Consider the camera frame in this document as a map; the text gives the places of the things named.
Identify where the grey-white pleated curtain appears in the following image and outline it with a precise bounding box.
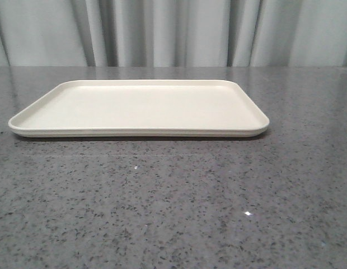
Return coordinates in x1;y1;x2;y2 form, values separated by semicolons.
0;1;347;67

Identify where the cream rectangular plastic tray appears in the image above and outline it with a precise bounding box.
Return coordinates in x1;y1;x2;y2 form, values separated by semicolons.
8;80;270;137

